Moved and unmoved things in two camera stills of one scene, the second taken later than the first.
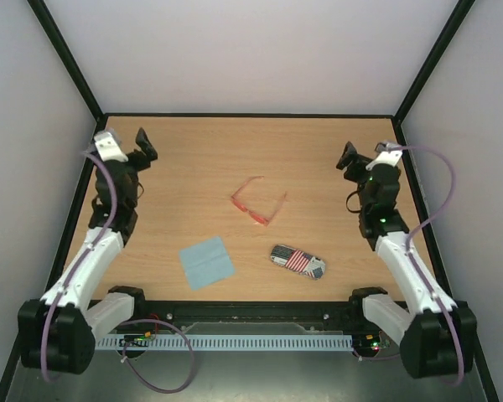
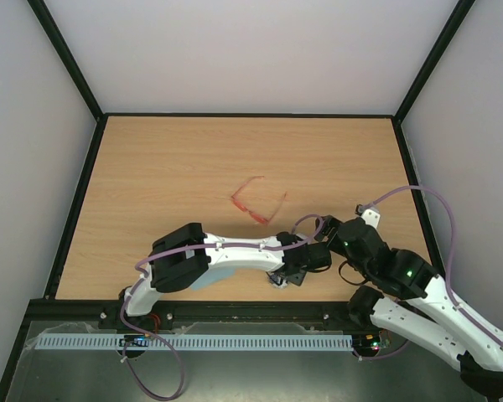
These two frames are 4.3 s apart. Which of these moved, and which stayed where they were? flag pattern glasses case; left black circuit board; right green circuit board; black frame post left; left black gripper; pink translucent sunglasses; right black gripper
Moved: right black gripper; left black gripper; flag pattern glasses case
Stayed: pink translucent sunglasses; right green circuit board; black frame post left; left black circuit board
